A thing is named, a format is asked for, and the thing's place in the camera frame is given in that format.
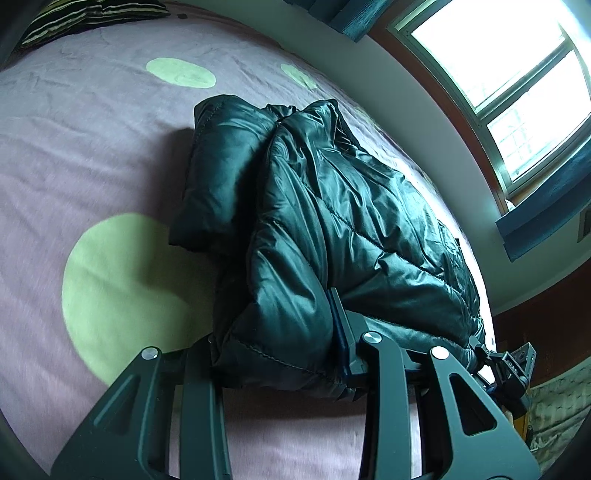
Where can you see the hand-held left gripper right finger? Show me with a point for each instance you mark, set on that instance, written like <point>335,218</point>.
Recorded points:
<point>341,332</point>

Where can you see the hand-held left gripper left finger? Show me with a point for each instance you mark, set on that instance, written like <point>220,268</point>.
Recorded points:
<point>201,392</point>

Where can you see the dark green puffer jacket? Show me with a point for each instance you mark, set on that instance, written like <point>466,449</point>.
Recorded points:
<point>332,221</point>

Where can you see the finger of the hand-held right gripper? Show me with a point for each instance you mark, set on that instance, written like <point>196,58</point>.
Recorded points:
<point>478,347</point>

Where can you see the pink bed sheet green dots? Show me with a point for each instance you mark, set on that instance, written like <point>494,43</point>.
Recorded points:
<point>69,138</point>

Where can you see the patterned grey cloth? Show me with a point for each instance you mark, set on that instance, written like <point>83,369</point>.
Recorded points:
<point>561,415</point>

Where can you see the striped pillow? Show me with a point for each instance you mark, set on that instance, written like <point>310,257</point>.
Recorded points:
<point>78,16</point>

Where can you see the teal curtain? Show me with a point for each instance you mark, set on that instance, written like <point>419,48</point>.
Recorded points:
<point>545,214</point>
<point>341,16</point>

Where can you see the window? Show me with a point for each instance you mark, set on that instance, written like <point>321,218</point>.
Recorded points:
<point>517,69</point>

